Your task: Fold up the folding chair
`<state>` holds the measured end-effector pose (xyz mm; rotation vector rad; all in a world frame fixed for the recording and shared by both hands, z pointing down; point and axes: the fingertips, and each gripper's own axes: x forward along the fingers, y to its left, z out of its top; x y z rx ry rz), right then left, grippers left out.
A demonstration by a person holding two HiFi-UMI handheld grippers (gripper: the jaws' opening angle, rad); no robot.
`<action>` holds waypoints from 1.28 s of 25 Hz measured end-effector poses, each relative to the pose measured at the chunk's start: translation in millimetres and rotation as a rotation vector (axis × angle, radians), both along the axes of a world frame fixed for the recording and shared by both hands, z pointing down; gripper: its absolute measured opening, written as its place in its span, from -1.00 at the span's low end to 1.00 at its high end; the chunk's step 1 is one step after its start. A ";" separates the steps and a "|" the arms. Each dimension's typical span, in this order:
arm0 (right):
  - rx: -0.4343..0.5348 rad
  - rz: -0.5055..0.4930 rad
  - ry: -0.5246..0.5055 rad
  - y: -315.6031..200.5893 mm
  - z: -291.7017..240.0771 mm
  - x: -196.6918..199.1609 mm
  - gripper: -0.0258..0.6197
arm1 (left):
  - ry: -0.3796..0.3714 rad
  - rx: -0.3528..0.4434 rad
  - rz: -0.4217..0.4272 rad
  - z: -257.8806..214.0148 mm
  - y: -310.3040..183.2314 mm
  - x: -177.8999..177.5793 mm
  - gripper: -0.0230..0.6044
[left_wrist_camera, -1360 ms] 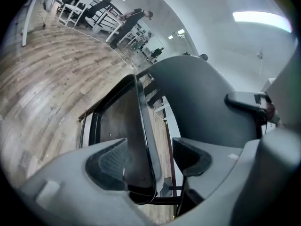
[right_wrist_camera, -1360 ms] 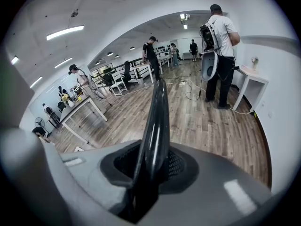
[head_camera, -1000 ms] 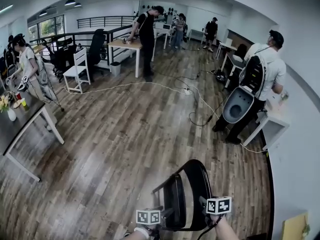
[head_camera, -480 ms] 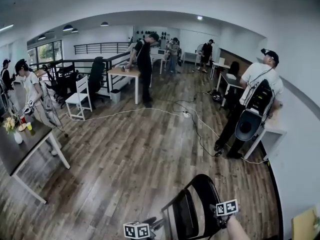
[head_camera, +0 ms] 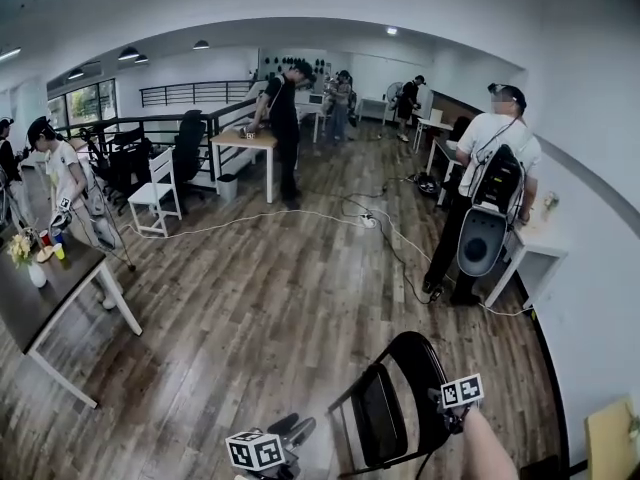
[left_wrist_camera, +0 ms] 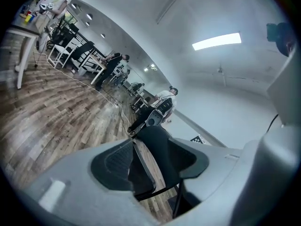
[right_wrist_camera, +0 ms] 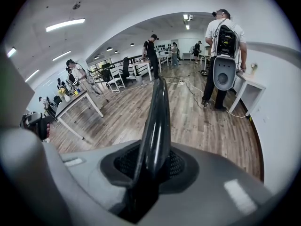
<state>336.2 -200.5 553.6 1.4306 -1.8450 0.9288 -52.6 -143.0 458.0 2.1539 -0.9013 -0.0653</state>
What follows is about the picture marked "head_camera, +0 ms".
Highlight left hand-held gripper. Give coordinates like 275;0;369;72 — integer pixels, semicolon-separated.
224;413;318;480

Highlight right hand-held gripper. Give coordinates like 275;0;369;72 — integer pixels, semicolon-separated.
427;372;486;436

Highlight black folding chair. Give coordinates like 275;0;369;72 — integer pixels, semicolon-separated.
326;331;454;480

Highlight person's right forearm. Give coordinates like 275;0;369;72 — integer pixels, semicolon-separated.
461;406;522;480

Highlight white wooden chair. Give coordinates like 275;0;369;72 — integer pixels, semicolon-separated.
127;147;184;240

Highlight black office chair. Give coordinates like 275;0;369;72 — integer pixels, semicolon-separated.
172;109;210;203
106;127;154;205

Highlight black box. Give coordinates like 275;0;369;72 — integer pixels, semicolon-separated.
519;454;562;480

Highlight white and black backpack unit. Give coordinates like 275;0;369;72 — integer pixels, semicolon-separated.
456;143;527;279

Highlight white side table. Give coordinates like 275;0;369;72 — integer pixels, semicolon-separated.
483;220;570;310

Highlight black round floor item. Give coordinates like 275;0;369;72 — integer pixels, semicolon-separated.
415;172;442;196

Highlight white waste bin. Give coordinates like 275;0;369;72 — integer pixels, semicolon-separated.
216;173;240;204

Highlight small white table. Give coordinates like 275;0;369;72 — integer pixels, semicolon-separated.
358;96;389;125
414;117;454;156

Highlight dark-top table with white legs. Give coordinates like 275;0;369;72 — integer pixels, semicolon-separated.
0;237;144;410

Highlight wooden-top table with white legs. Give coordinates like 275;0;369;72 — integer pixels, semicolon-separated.
210;130;279;205

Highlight white vase with yellow flowers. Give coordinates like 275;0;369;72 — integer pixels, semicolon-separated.
6;232;49;290

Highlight grey standing fan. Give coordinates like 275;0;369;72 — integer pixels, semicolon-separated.
385;81;405;127

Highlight black metal railing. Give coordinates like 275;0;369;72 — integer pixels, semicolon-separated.
53;79;267;180

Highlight glass window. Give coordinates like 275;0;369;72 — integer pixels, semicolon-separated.
46;78;119;130

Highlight black floor cable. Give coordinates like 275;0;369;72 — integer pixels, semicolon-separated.
299;177;444;305

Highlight wooden wall board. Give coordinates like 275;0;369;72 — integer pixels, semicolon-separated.
584;399;640;480

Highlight white extension cable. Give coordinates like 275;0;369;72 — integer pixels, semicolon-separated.
119;209;532;318

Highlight row of black wall items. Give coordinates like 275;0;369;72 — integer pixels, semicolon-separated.
263;54;332;77

